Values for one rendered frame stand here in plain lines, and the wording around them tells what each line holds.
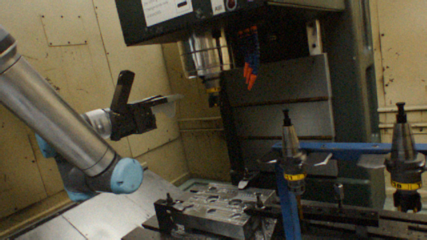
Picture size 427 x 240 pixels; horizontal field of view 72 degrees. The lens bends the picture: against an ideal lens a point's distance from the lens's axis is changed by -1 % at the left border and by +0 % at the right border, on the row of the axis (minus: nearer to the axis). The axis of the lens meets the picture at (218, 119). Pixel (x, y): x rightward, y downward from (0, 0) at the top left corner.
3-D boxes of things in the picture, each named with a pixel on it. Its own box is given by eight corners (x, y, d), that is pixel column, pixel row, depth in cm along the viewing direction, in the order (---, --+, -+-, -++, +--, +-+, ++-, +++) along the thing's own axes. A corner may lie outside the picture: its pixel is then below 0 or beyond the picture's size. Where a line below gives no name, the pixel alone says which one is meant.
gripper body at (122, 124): (147, 126, 85) (107, 140, 78) (139, 97, 84) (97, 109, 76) (160, 127, 79) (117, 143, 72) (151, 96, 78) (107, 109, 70)
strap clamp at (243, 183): (248, 213, 109) (241, 175, 106) (241, 211, 111) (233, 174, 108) (264, 196, 119) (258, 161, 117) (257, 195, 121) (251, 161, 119)
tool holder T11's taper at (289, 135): (303, 149, 69) (299, 121, 68) (299, 156, 65) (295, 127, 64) (284, 150, 71) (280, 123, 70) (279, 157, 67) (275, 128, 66)
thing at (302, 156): (309, 158, 70) (307, 148, 69) (305, 168, 64) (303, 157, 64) (283, 159, 72) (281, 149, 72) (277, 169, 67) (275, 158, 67)
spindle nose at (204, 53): (245, 67, 93) (238, 28, 91) (205, 75, 83) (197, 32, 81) (212, 72, 105) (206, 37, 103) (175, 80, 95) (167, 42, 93)
